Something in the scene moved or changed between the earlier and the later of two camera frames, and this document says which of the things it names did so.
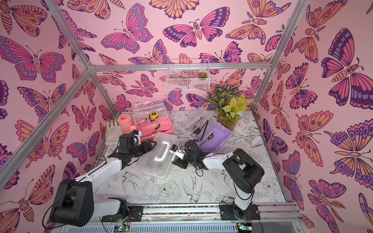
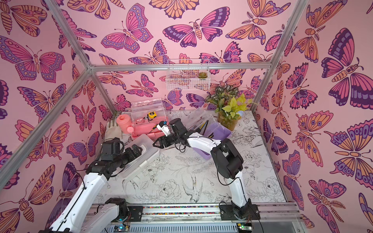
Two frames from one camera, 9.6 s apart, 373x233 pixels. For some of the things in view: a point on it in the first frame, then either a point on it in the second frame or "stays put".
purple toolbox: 208,131 stays put
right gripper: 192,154 to 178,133
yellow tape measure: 153,115 stays put
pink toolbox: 151,117 stays put
